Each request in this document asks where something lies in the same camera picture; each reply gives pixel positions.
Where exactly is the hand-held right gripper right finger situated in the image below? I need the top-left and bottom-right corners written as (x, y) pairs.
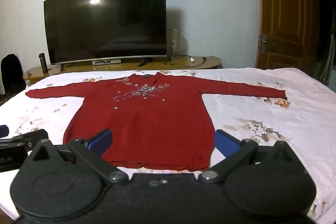
top-left (198, 130), bottom-right (306, 184)

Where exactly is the dark hanging cloth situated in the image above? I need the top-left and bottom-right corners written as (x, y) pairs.
top-left (316, 32), bottom-right (336, 86)

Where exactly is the clear glass cylinder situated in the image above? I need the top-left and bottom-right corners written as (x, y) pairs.
top-left (167, 29), bottom-right (180, 59)

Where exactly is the brown wooden door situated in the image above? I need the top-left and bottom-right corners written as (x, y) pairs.
top-left (255, 0), bottom-right (313, 71)

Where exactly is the black flask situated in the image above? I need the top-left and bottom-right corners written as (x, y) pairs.
top-left (38, 52), bottom-right (49, 74)

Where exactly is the black cable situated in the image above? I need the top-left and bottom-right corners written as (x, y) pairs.
top-left (164, 55), bottom-right (216, 67)

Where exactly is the silver set-top box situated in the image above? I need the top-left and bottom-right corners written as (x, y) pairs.
top-left (92, 59), bottom-right (122, 66)

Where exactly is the white floral bed sheet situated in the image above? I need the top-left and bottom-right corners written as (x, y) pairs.
top-left (0, 68), bottom-right (336, 224)

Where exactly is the metal door handle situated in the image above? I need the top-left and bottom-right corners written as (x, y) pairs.
top-left (259, 34), bottom-right (276, 54)

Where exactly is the red embellished sweater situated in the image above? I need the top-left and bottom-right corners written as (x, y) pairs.
top-left (25, 72), bottom-right (287, 172)

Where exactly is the wooden television cabinet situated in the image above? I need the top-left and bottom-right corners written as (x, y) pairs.
top-left (23, 55), bottom-right (223, 86)

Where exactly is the black rounded chair back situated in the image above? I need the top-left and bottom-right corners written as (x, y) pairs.
top-left (0, 54), bottom-right (27, 95)

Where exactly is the black curved television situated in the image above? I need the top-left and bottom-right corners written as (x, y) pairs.
top-left (43, 0), bottom-right (168, 72)

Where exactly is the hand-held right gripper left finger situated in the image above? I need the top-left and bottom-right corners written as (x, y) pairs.
top-left (26, 129), bottom-right (130, 186)

